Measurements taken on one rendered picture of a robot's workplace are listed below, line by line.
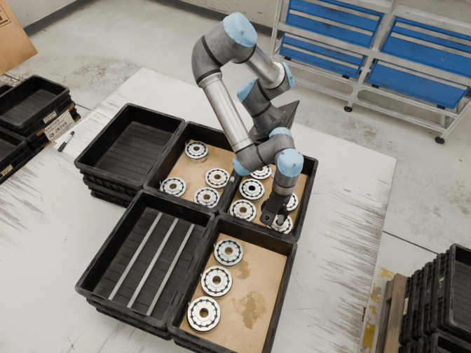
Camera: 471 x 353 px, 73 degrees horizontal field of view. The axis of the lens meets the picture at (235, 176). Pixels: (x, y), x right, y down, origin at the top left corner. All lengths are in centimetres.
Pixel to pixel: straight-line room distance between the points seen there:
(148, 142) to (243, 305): 82
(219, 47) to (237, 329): 89
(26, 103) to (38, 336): 156
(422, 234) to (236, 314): 176
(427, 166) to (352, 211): 158
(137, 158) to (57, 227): 43
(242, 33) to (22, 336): 122
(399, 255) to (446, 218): 53
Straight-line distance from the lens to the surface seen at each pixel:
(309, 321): 128
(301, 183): 138
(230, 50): 109
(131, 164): 143
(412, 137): 323
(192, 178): 135
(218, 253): 114
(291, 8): 293
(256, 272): 115
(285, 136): 104
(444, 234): 269
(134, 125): 160
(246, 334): 110
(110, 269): 120
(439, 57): 293
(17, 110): 245
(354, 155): 177
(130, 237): 124
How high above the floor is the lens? 190
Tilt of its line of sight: 52 degrees down
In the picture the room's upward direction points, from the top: 6 degrees clockwise
